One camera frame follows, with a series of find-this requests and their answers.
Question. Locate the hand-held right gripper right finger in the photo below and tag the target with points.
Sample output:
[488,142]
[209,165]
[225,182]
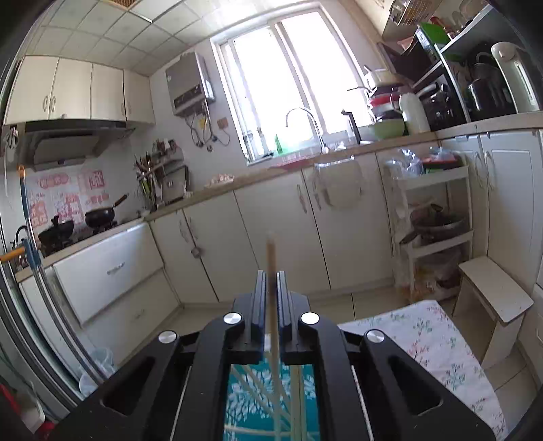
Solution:
[281,313]

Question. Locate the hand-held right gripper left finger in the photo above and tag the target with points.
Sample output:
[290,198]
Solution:
[263,309]

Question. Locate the wooden chopstick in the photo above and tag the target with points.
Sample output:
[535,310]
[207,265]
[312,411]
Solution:
[271,258]
[254,388]
[295,403]
[248,429]

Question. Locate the cream kitchen base cabinets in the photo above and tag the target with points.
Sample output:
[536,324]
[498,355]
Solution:
[275,233]

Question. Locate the hanging plastic bag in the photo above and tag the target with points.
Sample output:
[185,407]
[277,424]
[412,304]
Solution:
[339,186]

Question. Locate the floral tablecloth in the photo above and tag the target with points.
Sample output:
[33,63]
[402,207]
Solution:
[428,343]

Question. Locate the green bottle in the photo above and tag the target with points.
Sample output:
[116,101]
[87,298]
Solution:
[278,146]

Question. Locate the white rolling cart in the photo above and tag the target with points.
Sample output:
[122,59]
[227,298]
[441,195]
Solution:
[441,246]

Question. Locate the trash bin with plastic bag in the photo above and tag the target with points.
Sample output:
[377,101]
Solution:
[97,373]

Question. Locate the chrome sink faucet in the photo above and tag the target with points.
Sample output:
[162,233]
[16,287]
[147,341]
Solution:
[316,127]

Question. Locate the black tap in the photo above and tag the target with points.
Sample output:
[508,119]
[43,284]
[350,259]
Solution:
[352,125]

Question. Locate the green bowl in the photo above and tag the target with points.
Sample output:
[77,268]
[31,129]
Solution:
[386,129]

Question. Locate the white wooden stool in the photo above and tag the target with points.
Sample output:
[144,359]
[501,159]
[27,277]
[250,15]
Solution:
[494,292]

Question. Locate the black cooking pot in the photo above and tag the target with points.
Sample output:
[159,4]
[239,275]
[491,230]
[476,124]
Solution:
[55,235]

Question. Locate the kitchen window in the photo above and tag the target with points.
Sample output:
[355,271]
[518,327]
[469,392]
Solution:
[292,76]

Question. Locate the stack of pots and dishes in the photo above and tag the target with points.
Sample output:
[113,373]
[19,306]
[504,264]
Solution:
[384,99]

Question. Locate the white thermos jug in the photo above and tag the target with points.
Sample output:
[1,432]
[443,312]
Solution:
[415,114]

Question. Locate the range hood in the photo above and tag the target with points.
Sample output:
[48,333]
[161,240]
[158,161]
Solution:
[68,142]

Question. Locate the cream cabinets above hood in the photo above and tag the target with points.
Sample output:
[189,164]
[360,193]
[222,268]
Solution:
[76,91]

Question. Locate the black microwave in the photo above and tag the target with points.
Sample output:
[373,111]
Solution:
[418,55]

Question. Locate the black kettle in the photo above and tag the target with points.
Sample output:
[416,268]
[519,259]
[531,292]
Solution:
[488,87]

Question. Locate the white shelf rack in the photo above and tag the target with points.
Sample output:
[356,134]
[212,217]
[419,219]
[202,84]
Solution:
[456,48]

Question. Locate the green cutting board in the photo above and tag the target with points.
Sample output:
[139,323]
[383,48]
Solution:
[435,30]

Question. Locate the cream electric water boiler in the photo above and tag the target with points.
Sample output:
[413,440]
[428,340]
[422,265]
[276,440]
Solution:
[519,76]

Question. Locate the wall utensil rack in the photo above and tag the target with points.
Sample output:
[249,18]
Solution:
[161,178]

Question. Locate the brown wall socket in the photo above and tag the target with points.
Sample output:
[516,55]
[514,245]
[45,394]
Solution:
[223,123]

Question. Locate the red paper wall stickers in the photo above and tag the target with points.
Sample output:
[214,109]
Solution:
[68,199]

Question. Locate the wall-mounted water heater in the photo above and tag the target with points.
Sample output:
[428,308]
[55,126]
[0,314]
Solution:
[188,85]

